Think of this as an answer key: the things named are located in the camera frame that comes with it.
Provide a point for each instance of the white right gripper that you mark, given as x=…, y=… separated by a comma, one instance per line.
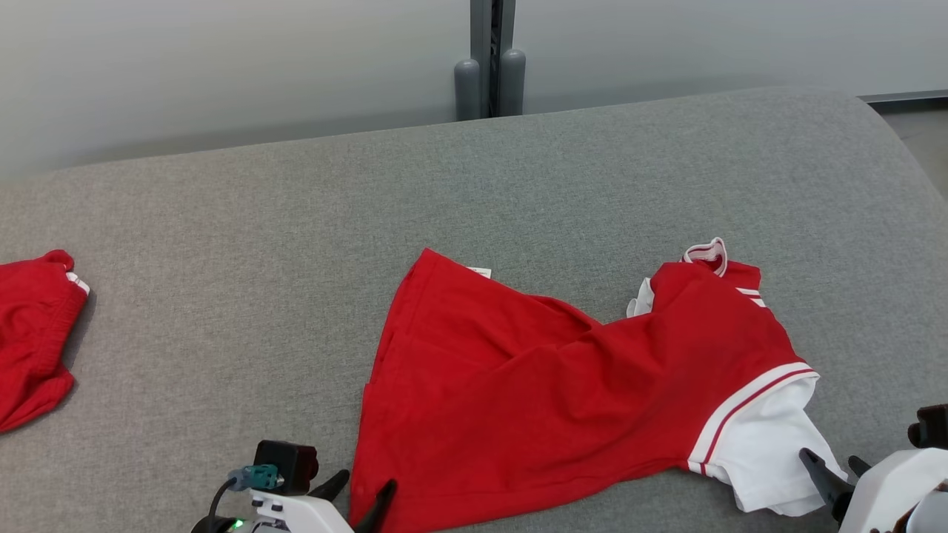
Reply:
x=881, y=488

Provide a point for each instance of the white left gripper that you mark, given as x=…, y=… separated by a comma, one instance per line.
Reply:
x=296, y=518

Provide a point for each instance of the red Bulls basketball jersey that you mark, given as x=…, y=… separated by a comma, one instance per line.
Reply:
x=555, y=400

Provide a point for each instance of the red basketball shorts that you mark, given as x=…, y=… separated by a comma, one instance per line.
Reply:
x=33, y=340

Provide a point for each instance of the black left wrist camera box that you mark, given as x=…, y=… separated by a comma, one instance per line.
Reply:
x=289, y=463

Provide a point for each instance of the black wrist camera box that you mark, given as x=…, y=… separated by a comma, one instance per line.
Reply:
x=935, y=428
x=289, y=463

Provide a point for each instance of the teal left camera connector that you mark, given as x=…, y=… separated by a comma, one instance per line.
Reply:
x=258, y=477

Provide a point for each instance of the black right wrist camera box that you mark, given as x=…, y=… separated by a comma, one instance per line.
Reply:
x=935, y=428

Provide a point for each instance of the grey double-foot partition post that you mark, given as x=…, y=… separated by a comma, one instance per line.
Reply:
x=489, y=74

